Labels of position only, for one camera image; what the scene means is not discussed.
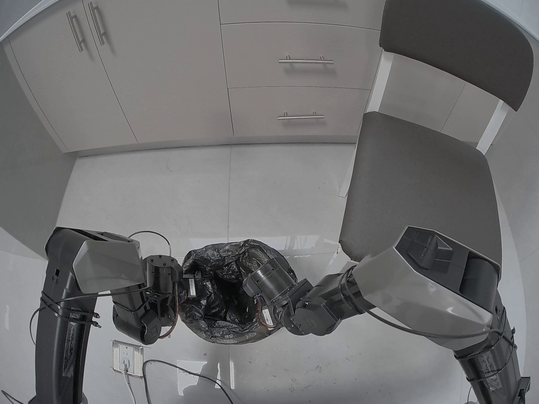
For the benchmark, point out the beige cabinet with drawers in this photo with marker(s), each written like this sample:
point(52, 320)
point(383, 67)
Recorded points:
point(168, 78)

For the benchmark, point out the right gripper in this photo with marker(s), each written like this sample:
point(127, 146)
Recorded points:
point(268, 316)

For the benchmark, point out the dark grey white-legged chair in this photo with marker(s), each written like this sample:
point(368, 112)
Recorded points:
point(421, 192)

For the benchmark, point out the black plastic bag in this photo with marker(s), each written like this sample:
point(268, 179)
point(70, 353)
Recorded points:
point(223, 259)

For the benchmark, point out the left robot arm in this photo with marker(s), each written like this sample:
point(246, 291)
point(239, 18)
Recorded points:
point(54, 309)

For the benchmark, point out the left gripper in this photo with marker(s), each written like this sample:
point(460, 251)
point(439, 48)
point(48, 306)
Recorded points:
point(191, 288)

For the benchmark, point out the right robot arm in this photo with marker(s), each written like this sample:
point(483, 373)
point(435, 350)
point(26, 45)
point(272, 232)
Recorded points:
point(421, 284)

